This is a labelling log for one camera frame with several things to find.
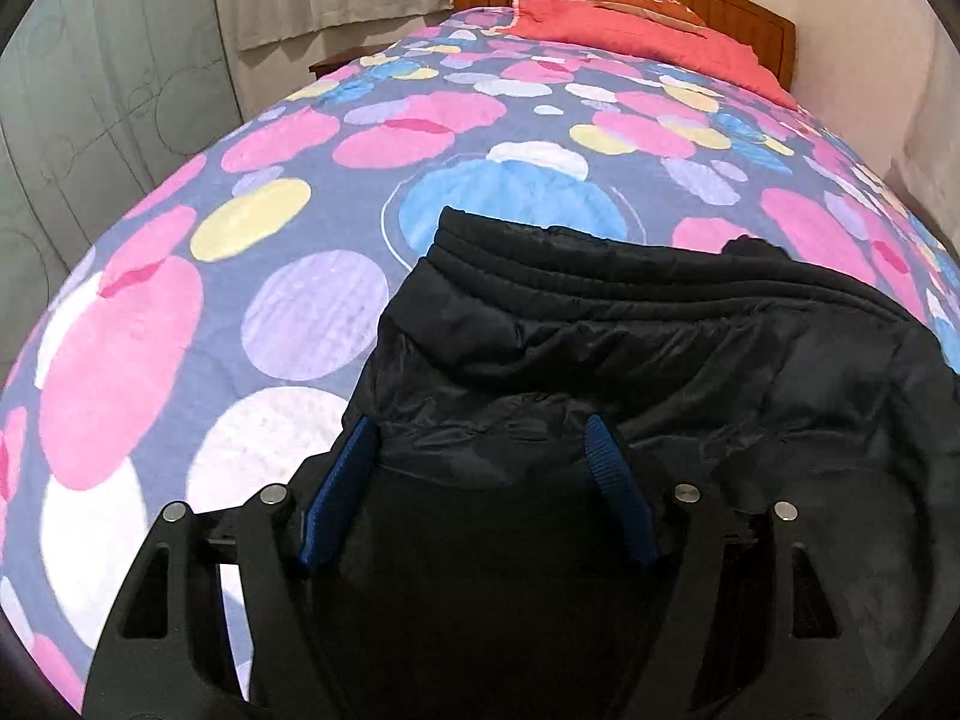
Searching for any wooden nightstand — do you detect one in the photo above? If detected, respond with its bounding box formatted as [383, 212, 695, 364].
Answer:
[309, 44, 389, 80]

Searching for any frosted glass wardrobe door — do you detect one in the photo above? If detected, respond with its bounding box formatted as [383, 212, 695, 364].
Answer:
[2, 0, 241, 367]

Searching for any red folded blanket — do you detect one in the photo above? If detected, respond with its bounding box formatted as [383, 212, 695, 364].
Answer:
[503, 0, 797, 110]

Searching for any orange embroidered pillow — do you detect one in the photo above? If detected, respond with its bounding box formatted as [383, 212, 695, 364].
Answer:
[594, 0, 706, 32]

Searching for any colourful dotted bed cover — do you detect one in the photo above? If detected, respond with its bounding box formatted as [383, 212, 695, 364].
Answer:
[2, 7, 958, 707]

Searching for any beige right curtain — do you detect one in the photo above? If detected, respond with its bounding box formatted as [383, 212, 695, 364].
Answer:
[889, 15, 958, 249]

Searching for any black puffer jacket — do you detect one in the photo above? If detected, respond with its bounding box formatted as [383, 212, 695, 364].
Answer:
[320, 210, 958, 718]

